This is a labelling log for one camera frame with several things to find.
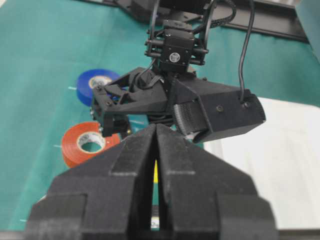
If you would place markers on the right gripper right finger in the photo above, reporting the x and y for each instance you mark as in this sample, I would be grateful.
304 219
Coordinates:
201 197

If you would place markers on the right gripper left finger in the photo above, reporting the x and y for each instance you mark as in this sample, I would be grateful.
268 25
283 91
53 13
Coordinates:
109 197

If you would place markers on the green table cloth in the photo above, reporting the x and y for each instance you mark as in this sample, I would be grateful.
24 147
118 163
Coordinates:
46 44

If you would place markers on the red tape roll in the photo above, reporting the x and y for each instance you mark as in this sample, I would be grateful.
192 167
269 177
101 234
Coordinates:
84 141

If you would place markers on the blue tape roll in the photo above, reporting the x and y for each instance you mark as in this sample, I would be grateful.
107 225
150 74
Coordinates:
90 79

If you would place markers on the left wrist camera housing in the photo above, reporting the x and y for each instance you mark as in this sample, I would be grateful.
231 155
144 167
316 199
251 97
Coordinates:
212 111

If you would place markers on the white plastic case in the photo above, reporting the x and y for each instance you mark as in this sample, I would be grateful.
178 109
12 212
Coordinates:
283 158

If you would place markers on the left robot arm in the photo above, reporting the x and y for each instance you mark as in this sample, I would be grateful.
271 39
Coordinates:
177 46

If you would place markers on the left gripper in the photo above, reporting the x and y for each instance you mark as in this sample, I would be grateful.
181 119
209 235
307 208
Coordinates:
128 95

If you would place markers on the yellow tape roll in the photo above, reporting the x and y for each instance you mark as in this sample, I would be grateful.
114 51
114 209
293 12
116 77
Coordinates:
155 173

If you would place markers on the black mounting rail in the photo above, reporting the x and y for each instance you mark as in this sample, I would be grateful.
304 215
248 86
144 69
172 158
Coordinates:
271 18

